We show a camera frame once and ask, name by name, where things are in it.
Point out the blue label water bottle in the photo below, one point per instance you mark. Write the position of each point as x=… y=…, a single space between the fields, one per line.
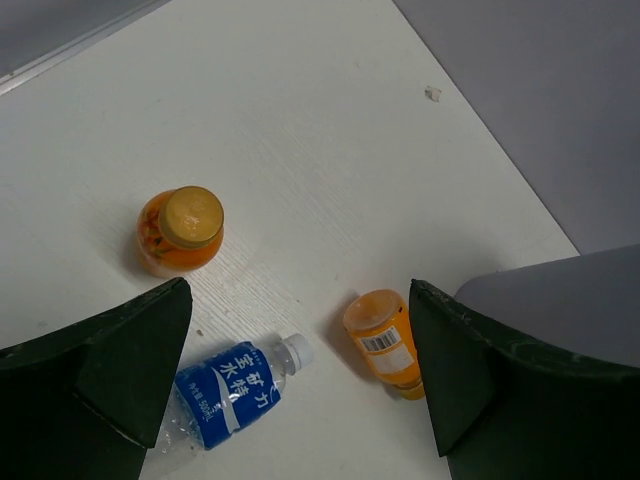
x=221 y=395

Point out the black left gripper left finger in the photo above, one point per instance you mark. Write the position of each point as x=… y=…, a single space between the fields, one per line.
x=87 y=401

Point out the orange juice bottle gold cap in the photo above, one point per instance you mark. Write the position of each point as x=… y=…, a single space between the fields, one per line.
x=179 y=231

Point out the white plastic bin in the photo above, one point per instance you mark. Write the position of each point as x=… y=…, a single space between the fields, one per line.
x=588 y=304

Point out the orange juice bottle lying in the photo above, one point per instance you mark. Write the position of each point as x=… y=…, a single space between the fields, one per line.
x=378 y=323

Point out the small white paper scrap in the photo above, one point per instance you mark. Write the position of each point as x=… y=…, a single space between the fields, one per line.
x=433 y=94

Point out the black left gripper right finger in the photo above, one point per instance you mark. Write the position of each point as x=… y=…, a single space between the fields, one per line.
x=505 y=405

